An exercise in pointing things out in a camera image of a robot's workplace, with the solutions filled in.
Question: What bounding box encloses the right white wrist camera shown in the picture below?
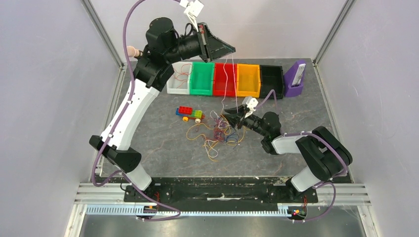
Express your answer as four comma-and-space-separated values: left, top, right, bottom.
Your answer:
242, 96, 258, 118

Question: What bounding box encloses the green bin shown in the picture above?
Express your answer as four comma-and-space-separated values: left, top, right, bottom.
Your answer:
189, 62, 215, 96

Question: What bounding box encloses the toy brick car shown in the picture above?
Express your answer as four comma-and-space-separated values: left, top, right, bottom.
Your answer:
175, 106, 206, 123

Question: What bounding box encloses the coloured cable bundle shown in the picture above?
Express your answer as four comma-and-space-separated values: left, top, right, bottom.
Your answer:
186, 109, 246, 162

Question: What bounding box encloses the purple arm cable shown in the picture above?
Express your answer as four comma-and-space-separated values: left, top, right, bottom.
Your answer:
255, 89, 349, 224
91, 0, 181, 222

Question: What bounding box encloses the white bin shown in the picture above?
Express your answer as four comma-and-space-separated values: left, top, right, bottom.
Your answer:
166, 62, 193, 95

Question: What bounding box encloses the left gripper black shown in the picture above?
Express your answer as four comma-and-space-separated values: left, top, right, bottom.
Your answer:
163, 21, 234, 63

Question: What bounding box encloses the black bin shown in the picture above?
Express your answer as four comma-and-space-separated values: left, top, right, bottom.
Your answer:
259, 65, 285, 99

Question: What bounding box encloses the red bin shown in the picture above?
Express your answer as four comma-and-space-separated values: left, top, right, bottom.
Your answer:
212, 63, 237, 97

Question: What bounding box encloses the red cable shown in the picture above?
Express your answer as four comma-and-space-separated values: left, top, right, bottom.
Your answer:
174, 64, 193, 89

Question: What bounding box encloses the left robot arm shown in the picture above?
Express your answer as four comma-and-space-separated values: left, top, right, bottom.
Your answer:
89, 17, 236, 202

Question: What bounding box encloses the pink microphone on stand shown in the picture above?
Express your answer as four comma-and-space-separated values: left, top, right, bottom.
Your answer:
126, 46, 143, 59

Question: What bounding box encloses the white slotted cable duct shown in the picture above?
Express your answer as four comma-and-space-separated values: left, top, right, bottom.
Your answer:
86, 204, 294, 218

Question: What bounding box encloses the purple metronome holder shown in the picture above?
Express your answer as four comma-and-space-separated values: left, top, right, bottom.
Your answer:
284, 59, 306, 97

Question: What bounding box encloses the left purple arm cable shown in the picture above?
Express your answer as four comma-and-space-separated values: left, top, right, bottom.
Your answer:
91, 0, 181, 222

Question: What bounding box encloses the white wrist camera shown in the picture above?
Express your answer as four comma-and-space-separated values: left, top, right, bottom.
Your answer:
179, 0, 204, 30
242, 96, 258, 118

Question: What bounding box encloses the yellow bin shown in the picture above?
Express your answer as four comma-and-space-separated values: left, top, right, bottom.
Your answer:
236, 64, 261, 98

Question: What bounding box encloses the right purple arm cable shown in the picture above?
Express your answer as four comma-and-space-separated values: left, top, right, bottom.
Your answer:
255, 89, 349, 224

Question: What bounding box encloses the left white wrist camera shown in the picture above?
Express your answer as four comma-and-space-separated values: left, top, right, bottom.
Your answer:
179, 0, 204, 30

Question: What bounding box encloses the white cable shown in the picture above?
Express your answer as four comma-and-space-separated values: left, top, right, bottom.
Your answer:
221, 54, 239, 109

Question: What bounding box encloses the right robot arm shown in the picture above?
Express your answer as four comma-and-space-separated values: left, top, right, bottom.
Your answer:
223, 105, 353, 201

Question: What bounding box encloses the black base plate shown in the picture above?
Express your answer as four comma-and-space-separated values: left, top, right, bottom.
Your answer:
123, 176, 319, 213

